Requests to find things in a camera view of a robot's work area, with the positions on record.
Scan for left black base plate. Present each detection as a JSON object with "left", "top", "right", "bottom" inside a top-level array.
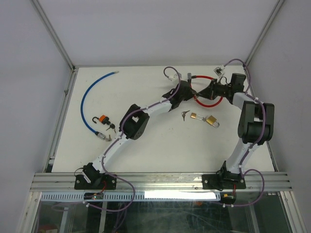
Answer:
[{"left": 74, "top": 173, "right": 117, "bottom": 190}]

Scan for blue cable lock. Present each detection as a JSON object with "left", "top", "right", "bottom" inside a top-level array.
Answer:
[{"left": 80, "top": 71, "right": 119, "bottom": 142}]

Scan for orange black padlock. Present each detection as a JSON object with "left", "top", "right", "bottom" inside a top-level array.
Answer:
[{"left": 92, "top": 115, "right": 111, "bottom": 125}]

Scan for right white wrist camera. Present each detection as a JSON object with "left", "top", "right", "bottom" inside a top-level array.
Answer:
[{"left": 213, "top": 66, "right": 225, "bottom": 81}]

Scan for white slotted cable duct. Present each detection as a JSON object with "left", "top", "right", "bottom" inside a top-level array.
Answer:
[{"left": 41, "top": 190, "right": 221, "bottom": 202}]

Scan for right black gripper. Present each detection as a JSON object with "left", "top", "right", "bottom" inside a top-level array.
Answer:
[{"left": 196, "top": 78, "right": 232, "bottom": 100}]

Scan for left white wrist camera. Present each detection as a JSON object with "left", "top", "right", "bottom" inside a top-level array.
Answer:
[{"left": 168, "top": 73, "right": 182, "bottom": 82}]

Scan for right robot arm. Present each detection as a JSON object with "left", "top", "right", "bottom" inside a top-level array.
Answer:
[{"left": 197, "top": 73, "right": 275, "bottom": 191}]

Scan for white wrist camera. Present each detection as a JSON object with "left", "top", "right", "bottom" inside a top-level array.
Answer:
[
  {"left": 168, "top": 73, "right": 182, "bottom": 82},
  {"left": 213, "top": 66, "right": 225, "bottom": 81}
]

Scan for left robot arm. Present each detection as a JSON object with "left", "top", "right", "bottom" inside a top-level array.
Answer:
[{"left": 82, "top": 81, "right": 196, "bottom": 189}]

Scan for red cable lock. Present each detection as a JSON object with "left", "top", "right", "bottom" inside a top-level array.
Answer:
[{"left": 186, "top": 72, "right": 223, "bottom": 108}]

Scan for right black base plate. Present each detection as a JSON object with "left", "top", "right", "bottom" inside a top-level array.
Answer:
[{"left": 202, "top": 173, "right": 246, "bottom": 191}]

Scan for small padlock keys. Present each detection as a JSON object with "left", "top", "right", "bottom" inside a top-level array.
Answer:
[{"left": 181, "top": 110, "right": 189, "bottom": 121}]

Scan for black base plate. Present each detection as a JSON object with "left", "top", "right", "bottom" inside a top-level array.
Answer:
[
  {"left": 202, "top": 173, "right": 246, "bottom": 191},
  {"left": 74, "top": 173, "right": 117, "bottom": 190}
]

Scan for aluminium mounting rail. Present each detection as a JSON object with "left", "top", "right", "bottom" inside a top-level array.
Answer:
[{"left": 30, "top": 171, "right": 292, "bottom": 192}]

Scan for black head keys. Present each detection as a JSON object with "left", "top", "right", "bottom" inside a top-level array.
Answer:
[{"left": 107, "top": 123, "right": 116, "bottom": 132}]

